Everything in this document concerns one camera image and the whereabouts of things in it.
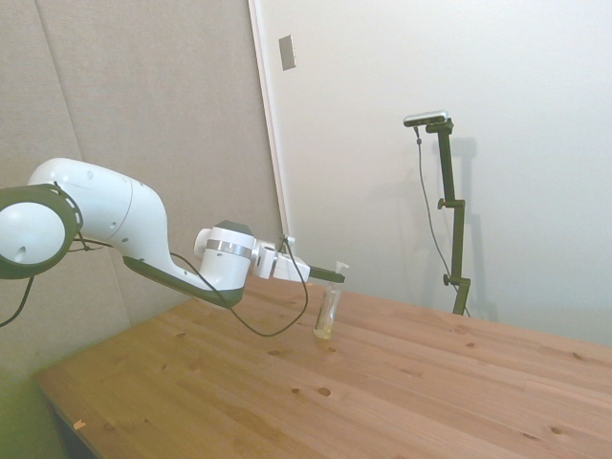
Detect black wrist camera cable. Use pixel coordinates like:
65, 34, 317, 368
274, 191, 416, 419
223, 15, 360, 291
166, 232, 313, 338

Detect grey wall plate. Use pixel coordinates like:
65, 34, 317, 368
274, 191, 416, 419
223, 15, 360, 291
277, 33, 298, 73

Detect grey stereo camera bar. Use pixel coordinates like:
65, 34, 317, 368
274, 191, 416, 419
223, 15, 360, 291
403, 109, 451, 129

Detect clear sanitizer pump bottle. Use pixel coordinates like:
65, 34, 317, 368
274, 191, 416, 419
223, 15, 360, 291
312, 260, 351, 342

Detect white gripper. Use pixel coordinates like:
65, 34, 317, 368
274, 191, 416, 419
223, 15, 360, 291
271, 241, 348, 284

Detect black jointed camera stand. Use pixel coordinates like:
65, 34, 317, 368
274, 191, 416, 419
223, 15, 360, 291
424, 119, 473, 317

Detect white wall trim strip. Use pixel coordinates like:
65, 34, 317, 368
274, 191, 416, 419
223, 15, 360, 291
247, 0, 294, 243

